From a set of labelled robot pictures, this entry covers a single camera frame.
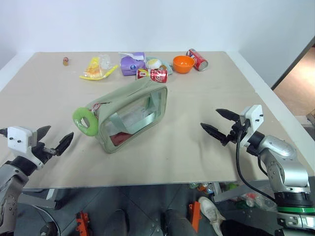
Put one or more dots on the white plastic bag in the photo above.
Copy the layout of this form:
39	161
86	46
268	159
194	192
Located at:
135	116

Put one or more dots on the yellow snack packet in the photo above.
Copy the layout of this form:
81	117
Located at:
92	68

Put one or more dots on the purple tissue pack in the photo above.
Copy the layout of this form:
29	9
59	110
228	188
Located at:
129	65

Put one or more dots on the red cola can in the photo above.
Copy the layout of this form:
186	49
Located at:
158	75

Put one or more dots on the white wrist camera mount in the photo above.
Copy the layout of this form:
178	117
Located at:
17	141
253	118

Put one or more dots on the white shoe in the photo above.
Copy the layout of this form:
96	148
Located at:
210	210

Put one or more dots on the orange plastic bowl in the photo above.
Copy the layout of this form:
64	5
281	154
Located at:
183	64

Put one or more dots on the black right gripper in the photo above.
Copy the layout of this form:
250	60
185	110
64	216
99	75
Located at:
236	131

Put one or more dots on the orange black tool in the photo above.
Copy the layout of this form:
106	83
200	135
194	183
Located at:
82	222
195	216

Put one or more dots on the pile of plastic bottles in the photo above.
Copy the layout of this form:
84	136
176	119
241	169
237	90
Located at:
251	200

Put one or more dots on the red patterned drink can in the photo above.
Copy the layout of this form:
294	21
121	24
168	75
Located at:
198	60

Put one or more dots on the teal plastic item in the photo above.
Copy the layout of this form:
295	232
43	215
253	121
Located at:
168	67

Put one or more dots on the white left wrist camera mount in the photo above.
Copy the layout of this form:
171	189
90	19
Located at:
17	141

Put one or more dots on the dark red cloth piece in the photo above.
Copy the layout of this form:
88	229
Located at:
120	138

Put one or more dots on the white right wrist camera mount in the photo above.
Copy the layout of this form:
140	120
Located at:
253	118

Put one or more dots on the small red white can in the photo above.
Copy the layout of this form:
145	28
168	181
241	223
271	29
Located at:
142	73

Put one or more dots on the white table leg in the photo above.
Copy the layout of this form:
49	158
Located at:
41	199
233	193

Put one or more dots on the clear plastic bag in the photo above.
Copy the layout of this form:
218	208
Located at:
105	61

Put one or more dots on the green transparent pouch bag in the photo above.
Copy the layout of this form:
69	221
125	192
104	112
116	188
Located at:
115	102

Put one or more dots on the white yellow round toy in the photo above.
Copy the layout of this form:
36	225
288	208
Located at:
153	63

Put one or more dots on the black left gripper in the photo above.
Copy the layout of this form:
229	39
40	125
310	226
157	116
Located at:
40	150

